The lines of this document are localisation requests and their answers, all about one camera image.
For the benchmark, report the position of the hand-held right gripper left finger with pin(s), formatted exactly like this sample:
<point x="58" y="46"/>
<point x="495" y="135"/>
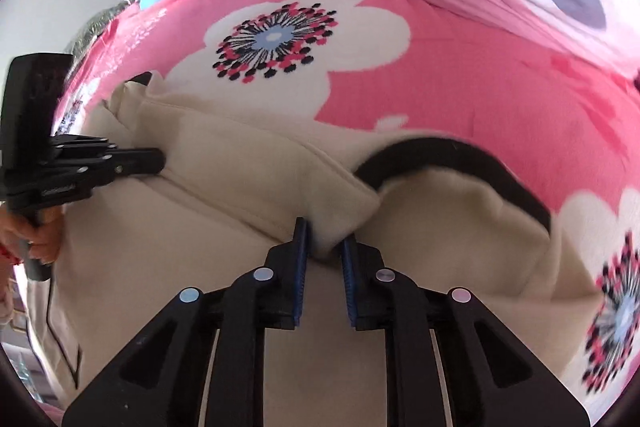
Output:
<point x="300" y="267"/>

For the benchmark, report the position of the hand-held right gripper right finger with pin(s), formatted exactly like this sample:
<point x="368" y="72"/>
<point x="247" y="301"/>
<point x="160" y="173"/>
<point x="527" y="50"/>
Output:
<point x="348" y="277"/>

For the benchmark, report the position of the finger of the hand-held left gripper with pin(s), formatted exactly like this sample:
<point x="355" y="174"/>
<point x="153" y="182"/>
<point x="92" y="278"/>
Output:
<point x="140" y="166"/>
<point x="85" y="144"/>

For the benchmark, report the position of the beige zip jacket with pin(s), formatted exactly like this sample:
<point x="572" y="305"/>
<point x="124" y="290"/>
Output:
<point x="200" y="207"/>

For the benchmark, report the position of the person's left hand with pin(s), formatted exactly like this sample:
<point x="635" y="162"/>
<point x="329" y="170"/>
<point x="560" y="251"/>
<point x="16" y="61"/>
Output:
<point x="44" y="247"/>

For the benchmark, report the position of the grey patterned cloth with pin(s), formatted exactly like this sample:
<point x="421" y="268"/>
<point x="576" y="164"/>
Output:
<point x="95" y="32"/>

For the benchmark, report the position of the pink floral blanket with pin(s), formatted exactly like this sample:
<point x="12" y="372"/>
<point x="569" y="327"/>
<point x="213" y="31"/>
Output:
<point x="450" y="82"/>

